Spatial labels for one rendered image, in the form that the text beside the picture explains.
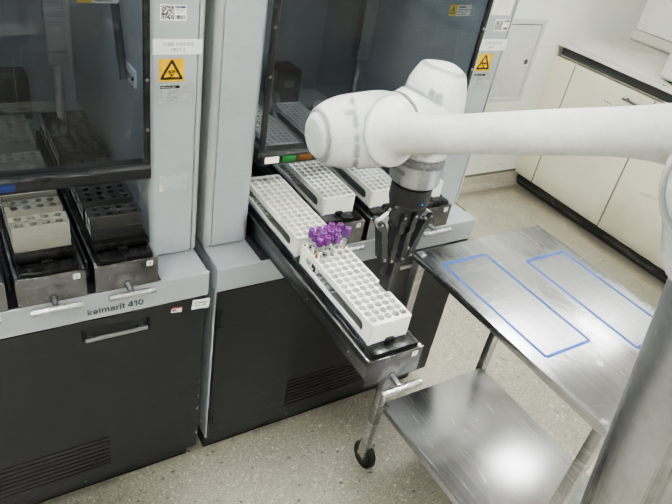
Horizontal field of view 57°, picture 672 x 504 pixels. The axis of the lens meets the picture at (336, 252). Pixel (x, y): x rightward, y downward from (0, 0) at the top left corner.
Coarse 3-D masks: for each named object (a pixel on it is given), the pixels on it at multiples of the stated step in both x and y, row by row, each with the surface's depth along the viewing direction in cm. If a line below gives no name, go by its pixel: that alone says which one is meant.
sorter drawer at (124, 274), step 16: (64, 192) 153; (80, 224) 143; (80, 240) 140; (96, 256) 132; (112, 256) 133; (128, 256) 134; (144, 256) 136; (96, 272) 131; (112, 272) 134; (128, 272) 136; (144, 272) 138; (96, 288) 134; (112, 288) 136; (128, 288) 135; (144, 288) 136
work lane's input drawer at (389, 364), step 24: (264, 240) 153; (288, 264) 143; (312, 288) 137; (312, 312) 137; (336, 312) 130; (336, 336) 130; (408, 336) 127; (360, 360) 123; (384, 360) 123; (408, 360) 127; (408, 384) 125
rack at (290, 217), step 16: (272, 176) 164; (256, 192) 156; (272, 192) 157; (288, 192) 159; (256, 208) 158; (272, 208) 151; (288, 208) 153; (304, 208) 153; (272, 224) 152; (288, 224) 146; (304, 224) 149; (320, 224) 149; (288, 240) 151; (304, 240) 143
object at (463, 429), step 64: (448, 256) 154; (512, 256) 159; (576, 256) 165; (512, 320) 137; (576, 320) 141; (640, 320) 145; (384, 384) 177; (448, 384) 194; (576, 384) 123; (448, 448) 174; (512, 448) 177
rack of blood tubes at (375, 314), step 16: (304, 256) 140; (336, 256) 138; (352, 256) 140; (320, 272) 134; (336, 272) 133; (352, 272) 134; (368, 272) 135; (336, 288) 130; (352, 288) 130; (368, 288) 130; (336, 304) 131; (352, 304) 125; (368, 304) 126; (384, 304) 129; (400, 304) 128; (352, 320) 127; (368, 320) 122; (384, 320) 123; (400, 320) 124; (368, 336) 122; (384, 336) 124
